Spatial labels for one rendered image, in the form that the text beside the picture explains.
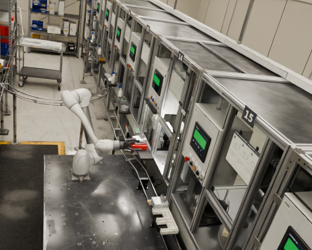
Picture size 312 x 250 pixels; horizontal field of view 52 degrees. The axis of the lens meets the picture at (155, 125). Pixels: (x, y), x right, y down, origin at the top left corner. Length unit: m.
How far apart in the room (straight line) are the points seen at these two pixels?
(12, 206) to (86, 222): 1.35
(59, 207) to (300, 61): 5.36
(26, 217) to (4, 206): 0.30
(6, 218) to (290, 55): 5.78
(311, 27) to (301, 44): 0.36
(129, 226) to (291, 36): 5.44
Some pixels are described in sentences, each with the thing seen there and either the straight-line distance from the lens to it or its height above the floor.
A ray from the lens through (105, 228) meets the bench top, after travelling 2.80.
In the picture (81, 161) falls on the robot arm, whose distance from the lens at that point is 3.14.
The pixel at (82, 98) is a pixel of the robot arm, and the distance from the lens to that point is 3.15.
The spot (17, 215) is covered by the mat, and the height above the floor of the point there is 0.01.
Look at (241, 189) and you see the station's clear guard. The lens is 2.00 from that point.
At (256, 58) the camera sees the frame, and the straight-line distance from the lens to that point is 3.22.
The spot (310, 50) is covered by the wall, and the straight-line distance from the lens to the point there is 6.77.
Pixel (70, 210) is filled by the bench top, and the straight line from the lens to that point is 2.93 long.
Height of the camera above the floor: 2.66
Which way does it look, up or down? 26 degrees down
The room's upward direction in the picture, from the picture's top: 12 degrees clockwise
